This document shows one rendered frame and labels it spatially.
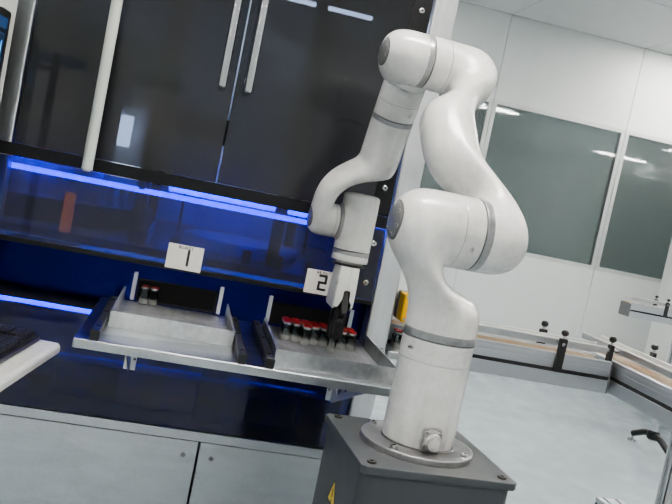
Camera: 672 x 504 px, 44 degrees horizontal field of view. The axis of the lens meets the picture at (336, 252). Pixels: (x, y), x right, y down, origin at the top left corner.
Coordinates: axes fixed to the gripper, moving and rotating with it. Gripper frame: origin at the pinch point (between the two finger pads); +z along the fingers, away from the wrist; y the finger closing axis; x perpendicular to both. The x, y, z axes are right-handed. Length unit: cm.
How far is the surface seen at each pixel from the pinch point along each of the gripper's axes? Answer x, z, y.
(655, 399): 87, 5, -6
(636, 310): 243, 4, -286
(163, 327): -38.1, 4.0, 11.0
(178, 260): -37.8, -7.3, -14.8
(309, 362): -8.1, 4.0, 21.8
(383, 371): 7.4, 3.3, 21.8
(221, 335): -25.9, 3.7, 10.9
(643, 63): 311, -190, -478
